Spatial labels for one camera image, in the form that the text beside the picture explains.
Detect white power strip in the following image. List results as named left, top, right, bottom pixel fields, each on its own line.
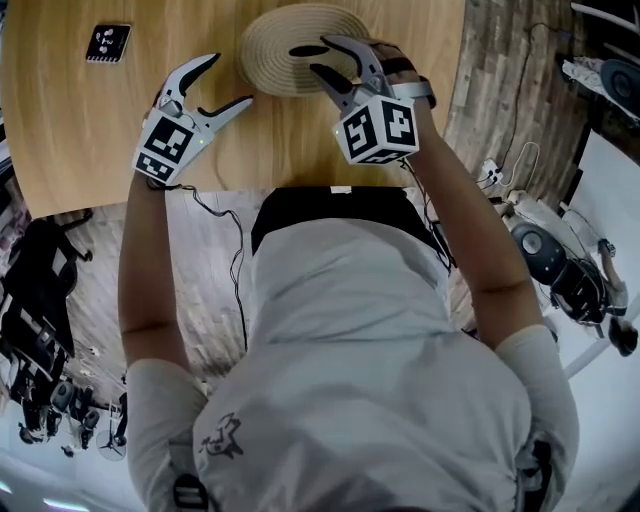
left=480, top=158, right=505, bottom=187

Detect grey round chair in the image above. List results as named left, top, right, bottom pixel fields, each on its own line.
left=559, top=54, right=640, bottom=121

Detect person's white shirt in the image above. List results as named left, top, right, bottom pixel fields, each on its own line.
left=124, top=219, right=581, bottom=512

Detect black printed card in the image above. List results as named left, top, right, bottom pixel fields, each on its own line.
left=84, top=23, right=133, bottom=65

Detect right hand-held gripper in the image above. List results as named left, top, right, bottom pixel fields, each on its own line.
left=309, top=35, right=437, bottom=165

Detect person's right hand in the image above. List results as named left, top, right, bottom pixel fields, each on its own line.
left=370, top=42, right=426, bottom=87

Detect person's black trousers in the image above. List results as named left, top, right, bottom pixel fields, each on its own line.
left=249, top=185, right=454, bottom=261

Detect person's left forearm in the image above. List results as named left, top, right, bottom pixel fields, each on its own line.
left=117, top=172, right=187, bottom=341

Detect grey shoulder strap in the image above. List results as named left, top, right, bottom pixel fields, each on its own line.
left=517, top=439, right=556, bottom=512

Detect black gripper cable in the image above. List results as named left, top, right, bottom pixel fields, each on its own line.
left=399, top=159, right=459, bottom=274
left=147, top=177, right=250, bottom=354

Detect black equipment case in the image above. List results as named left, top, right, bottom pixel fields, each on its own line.
left=549, top=259, right=629, bottom=326

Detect black round stool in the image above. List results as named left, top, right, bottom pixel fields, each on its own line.
left=509, top=222, right=569, bottom=286

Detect black floor cable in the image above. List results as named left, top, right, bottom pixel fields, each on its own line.
left=497, top=22, right=574, bottom=171

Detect woven basket lid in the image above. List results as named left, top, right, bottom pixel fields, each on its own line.
left=237, top=3, right=374, bottom=99

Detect patterned cloth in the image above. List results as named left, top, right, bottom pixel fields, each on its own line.
left=560, top=55, right=606, bottom=94

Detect black harness buckle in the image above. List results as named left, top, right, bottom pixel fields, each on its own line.
left=172, top=472, right=209, bottom=512

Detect person's right forearm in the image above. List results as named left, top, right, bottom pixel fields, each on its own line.
left=405, top=102, right=536, bottom=306

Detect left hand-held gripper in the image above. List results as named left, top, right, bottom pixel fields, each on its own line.
left=132, top=52, right=255, bottom=187

